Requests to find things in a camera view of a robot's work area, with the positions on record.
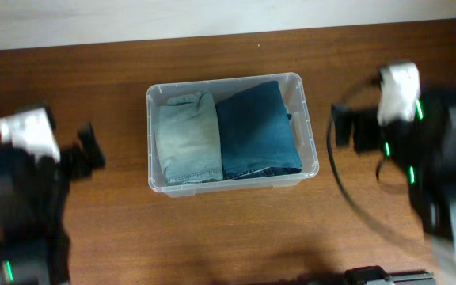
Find blue denim jeans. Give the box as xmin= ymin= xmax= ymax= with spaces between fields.
xmin=216 ymin=81 xmax=302 ymax=180

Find light grey jeans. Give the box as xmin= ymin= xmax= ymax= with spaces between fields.
xmin=154 ymin=90 xmax=223 ymax=186

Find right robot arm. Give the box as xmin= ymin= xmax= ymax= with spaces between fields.
xmin=327 ymin=86 xmax=456 ymax=274

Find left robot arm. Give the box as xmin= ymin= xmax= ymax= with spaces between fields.
xmin=0 ymin=123 xmax=105 ymax=284

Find clear plastic storage bin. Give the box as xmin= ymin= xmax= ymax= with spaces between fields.
xmin=146 ymin=72 xmax=320 ymax=198

